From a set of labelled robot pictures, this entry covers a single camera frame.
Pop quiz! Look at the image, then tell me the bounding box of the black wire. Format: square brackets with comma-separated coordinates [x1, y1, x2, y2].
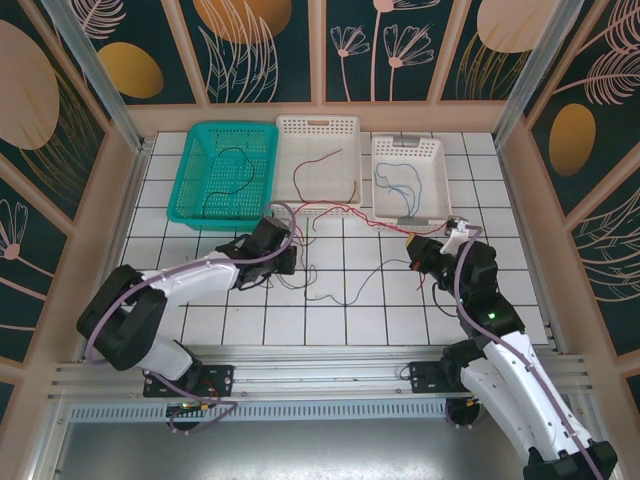
[268, 219, 409, 307]
[201, 146, 258, 220]

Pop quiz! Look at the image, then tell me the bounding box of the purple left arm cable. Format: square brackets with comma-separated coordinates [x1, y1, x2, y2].
[83, 201, 297, 434]

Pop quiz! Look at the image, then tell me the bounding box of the small white plastic basket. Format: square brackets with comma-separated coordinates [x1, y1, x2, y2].
[370, 132, 454, 234]

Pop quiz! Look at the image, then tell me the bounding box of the bright red wire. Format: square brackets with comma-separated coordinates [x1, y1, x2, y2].
[310, 203, 451, 292]

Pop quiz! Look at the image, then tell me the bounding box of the large white plastic basket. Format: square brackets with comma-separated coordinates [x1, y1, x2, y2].
[270, 114, 365, 219]

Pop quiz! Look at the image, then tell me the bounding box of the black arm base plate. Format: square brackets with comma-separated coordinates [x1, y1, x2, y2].
[408, 360, 481, 396]
[143, 364, 236, 399]

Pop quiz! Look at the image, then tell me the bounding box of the aluminium front rail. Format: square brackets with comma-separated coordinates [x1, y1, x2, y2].
[47, 344, 599, 401]

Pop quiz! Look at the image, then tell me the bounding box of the grey slotted cable duct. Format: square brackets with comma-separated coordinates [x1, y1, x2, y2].
[67, 399, 451, 422]

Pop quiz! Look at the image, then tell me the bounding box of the teal plastic basket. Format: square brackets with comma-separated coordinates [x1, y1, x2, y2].
[165, 122, 280, 232]

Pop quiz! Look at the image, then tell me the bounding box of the grey metal sheet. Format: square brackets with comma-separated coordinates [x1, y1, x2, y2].
[29, 394, 616, 480]

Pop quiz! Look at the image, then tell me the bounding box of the aluminium corner post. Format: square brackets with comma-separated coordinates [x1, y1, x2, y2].
[493, 0, 569, 149]
[40, 0, 147, 154]

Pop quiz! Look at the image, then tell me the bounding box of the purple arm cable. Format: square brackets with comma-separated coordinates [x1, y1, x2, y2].
[446, 224, 604, 480]
[83, 201, 297, 434]

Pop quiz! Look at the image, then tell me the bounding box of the dark red wire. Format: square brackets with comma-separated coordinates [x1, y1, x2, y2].
[292, 146, 362, 206]

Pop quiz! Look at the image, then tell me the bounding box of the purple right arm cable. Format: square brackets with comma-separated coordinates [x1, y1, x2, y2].
[446, 224, 604, 480]

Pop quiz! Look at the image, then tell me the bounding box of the blue wire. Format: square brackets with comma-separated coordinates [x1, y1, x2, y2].
[374, 161, 424, 221]

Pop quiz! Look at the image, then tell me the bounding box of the aluminium side rail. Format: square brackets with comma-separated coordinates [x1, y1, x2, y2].
[74, 139, 151, 364]
[493, 134, 569, 359]

